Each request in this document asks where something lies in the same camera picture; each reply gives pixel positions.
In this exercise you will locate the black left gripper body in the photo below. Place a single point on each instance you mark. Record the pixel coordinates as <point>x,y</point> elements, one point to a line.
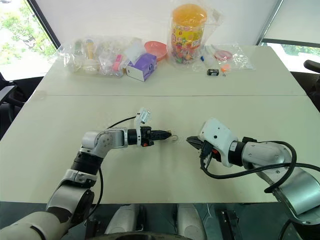
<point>146,137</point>

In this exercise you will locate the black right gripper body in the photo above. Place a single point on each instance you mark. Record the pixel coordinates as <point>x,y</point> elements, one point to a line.
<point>208,151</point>

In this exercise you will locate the dark rounded robot base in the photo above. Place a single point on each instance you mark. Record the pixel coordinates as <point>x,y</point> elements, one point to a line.
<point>137,236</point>

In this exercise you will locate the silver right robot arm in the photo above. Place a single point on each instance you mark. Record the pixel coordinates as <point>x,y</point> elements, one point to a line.
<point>262,152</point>

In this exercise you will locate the purple and white box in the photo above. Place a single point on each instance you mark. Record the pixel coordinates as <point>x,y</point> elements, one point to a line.
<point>141,67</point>

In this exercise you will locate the small black box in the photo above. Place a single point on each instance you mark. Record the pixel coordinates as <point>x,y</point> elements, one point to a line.
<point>213,72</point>

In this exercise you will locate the white rounded robot leg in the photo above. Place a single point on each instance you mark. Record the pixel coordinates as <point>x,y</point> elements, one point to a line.
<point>190,220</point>
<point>123,220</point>

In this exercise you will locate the small orange plastic piece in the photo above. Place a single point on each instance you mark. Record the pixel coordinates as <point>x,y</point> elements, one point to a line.
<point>225,67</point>

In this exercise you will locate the pink item in bag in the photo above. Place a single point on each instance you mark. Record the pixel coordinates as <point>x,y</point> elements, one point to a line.
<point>117,63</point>

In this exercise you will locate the pink plastic bowl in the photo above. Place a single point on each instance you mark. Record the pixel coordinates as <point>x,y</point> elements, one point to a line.
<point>156,48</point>

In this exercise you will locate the clear bag with pink items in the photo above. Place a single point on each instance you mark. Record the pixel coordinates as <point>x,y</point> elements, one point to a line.
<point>237,57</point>

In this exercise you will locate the yellow toy in bag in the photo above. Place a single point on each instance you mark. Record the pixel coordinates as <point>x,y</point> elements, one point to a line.
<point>90,48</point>

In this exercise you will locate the candy jar with orange lid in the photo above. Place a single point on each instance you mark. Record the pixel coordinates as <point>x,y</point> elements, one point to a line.
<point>188,30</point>

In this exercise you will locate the clear bag of small items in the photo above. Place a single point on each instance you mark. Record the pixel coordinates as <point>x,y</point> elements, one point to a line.
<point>75,57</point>

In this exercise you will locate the clear bag around jar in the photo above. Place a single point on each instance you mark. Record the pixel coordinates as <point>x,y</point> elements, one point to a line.
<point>215,17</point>

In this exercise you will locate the black office chair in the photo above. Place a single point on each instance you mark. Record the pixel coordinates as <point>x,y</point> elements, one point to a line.
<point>311,82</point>
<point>15,100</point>

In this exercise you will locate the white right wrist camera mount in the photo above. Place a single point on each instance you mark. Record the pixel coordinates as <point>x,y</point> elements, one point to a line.
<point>217,135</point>

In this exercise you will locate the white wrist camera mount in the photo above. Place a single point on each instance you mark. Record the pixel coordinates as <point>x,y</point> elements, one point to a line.
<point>143,116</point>
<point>217,135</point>

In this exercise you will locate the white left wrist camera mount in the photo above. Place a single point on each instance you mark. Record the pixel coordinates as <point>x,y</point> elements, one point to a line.
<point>143,116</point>

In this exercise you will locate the black metal bracket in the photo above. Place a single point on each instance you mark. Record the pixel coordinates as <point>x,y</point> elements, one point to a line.
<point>228,223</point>

